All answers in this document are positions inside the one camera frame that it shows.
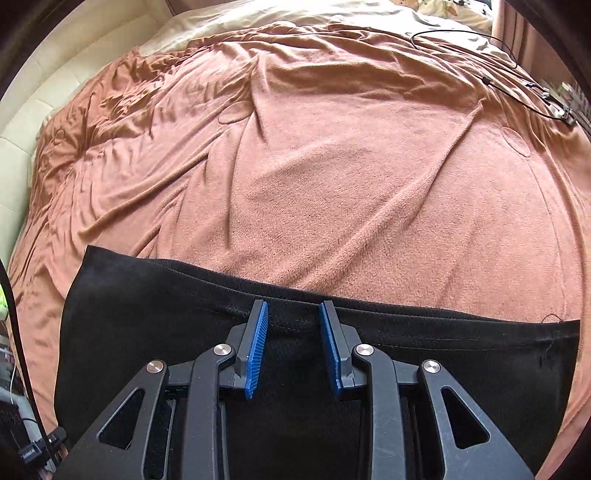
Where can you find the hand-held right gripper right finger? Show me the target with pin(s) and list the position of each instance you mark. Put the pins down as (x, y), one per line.
(331, 350)

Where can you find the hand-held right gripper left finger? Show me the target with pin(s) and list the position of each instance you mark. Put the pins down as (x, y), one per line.
(256, 350)

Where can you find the black t-shirt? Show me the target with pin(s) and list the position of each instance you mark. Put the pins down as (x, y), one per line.
(138, 314)

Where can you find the brown blanket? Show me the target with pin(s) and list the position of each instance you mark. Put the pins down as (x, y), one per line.
(323, 161)

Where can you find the green tissue packet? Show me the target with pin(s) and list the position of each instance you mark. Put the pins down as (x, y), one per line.
(3, 300)

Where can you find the cream padded headboard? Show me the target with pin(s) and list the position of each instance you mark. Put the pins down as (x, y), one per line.
(46, 92)

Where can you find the cream bed sheet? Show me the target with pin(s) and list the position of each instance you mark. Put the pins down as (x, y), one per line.
(323, 14)

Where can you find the bear print cushion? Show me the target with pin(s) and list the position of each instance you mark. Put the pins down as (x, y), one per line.
(438, 7)

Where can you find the narrow pink curtain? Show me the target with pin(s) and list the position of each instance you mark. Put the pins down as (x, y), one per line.
(508, 23)

